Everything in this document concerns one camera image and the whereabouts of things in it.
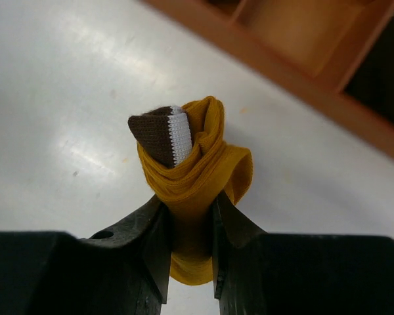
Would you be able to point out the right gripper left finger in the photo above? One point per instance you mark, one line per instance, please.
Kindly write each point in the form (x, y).
(122, 269)

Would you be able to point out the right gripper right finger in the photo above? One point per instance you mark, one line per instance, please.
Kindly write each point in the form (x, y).
(256, 272)

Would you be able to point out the mustard yellow sock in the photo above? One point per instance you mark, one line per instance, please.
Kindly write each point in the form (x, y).
(187, 163)

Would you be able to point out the orange compartment tray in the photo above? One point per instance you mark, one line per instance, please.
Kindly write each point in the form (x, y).
(310, 48)

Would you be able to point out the dark brown sock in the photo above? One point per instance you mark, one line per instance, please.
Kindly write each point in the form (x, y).
(373, 82)

